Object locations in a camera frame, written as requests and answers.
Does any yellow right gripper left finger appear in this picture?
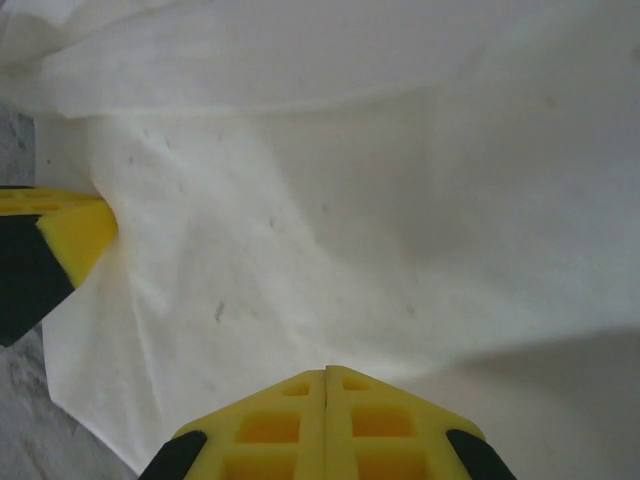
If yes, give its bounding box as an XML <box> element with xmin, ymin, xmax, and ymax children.
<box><xmin>142</xmin><ymin>368</ymin><xmax>327</xmax><ymax>480</ymax></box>

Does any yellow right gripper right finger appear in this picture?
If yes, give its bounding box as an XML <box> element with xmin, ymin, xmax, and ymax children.
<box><xmin>325</xmin><ymin>364</ymin><xmax>519</xmax><ymax>480</ymax></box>

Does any white t-shirt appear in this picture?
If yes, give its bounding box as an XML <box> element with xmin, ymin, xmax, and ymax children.
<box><xmin>0</xmin><ymin>0</ymin><xmax>640</xmax><ymax>480</ymax></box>

